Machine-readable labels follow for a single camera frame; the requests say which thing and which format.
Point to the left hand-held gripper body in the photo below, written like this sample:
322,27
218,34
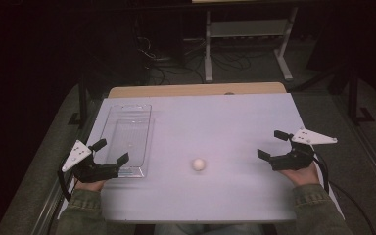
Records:
93,172

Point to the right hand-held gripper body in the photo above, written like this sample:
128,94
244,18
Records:
290,161

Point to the clear plastic tray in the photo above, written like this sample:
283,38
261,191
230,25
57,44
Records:
129,137

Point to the small white ball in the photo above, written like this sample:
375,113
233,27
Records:
198,164

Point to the person's left hand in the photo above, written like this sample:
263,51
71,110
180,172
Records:
91,186

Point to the person's right hand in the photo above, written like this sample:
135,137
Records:
302,178

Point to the black metal stand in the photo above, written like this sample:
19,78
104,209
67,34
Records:
353,98
83,104

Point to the white metal desk frame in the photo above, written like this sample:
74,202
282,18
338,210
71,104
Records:
208,49

